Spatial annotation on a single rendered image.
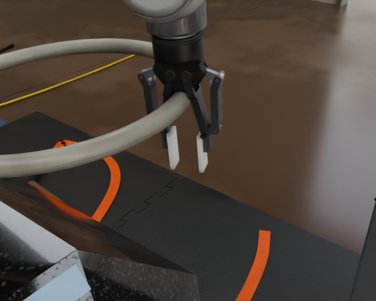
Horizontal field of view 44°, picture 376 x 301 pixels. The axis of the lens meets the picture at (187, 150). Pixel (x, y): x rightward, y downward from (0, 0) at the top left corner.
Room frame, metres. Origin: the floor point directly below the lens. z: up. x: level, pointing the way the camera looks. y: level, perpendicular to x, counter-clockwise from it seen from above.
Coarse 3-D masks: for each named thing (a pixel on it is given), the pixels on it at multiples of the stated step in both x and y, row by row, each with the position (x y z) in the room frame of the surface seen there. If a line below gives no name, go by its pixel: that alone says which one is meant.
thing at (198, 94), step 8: (184, 72) 0.65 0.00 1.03; (184, 80) 0.64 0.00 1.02; (192, 88) 0.64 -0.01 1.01; (200, 88) 0.67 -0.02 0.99; (192, 96) 0.64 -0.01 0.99; (200, 96) 0.66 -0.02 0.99; (192, 104) 0.65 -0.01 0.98; (200, 104) 0.65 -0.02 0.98; (200, 112) 0.64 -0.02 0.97; (200, 120) 0.64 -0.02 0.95; (208, 120) 0.66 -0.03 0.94; (200, 128) 0.64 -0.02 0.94; (200, 136) 0.64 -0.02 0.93
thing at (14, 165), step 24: (24, 48) 0.93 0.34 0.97; (48, 48) 0.94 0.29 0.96; (72, 48) 0.94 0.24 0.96; (96, 48) 0.94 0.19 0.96; (120, 48) 0.92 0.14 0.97; (144, 48) 0.89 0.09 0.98; (144, 120) 0.57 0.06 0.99; (168, 120) 0.59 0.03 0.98; (72, 144) 0.52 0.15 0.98; (96, 144) 0.52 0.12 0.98; (120, 144) 0.53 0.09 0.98; (0, 168) 0.48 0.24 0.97; (24, 168) 0.49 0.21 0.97; (48, 168) 0.49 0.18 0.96
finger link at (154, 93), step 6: (144, 72) 0.67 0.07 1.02; (138, 78) 0.67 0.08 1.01; (144, 78) 0.67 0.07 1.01; (144, 84) 0.67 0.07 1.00; (150, 84) 0.67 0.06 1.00; (144, 90) 0.67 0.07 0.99; (150, 90) 0.67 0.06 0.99; (156, 90) 0.69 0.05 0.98; (144, 96) 0.67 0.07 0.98; (150, 96) 0.67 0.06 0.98; (156, 96) 0.68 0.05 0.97; (150, 102) 0.67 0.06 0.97; (156, 102) 0.68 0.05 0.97; (150, 108) 0.67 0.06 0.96; (156, 108) 0.68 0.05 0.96
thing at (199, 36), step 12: (156, 36) 0.65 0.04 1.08; (192, 36) 0.64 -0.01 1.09; (156, 48) 0.64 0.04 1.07; (168, 48) 0.63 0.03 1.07; (180, 48) 0.63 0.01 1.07; (192, 48) 0.63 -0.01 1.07; (156, 60) 0.66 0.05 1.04; (168, 60) 0.63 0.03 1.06; (180, 60) 0.63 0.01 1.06; (192, 60) 0.63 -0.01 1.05; (204, 60) 0.66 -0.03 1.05; (156, 72) 0.66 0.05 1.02; (180, 72) 0.65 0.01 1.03; (192, 72) 0.65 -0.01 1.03; (204, 72) 0.64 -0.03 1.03; (180, 84) 0.65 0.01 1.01; (192, 84) 0.65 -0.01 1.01
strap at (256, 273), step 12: (60, 144) 2.13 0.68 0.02; (108, 192) 1.70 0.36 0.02; (108, 204) 1.61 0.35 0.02; (96, 216) 1.53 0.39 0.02; (264, 240) 1.38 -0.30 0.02; (264, 252) 1.32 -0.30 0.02; (264, 264) 1.25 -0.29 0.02; (252, 276) 1.20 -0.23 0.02; (252, 288) 1.14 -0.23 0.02; (240, 300) 1.08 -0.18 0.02
